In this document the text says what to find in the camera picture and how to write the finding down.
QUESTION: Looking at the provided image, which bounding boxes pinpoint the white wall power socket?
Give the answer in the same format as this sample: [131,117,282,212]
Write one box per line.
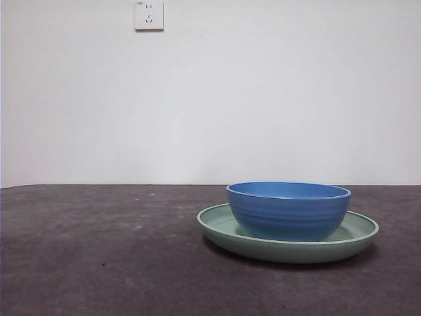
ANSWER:
[134,1,164,33]

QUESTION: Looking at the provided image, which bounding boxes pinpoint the blue ribbed bowl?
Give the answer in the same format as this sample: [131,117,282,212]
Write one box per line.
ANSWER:
[226,181,352,242]

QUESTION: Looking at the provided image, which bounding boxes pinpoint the green round plate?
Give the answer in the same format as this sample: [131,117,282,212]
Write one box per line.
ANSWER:
[197,203,380,264]

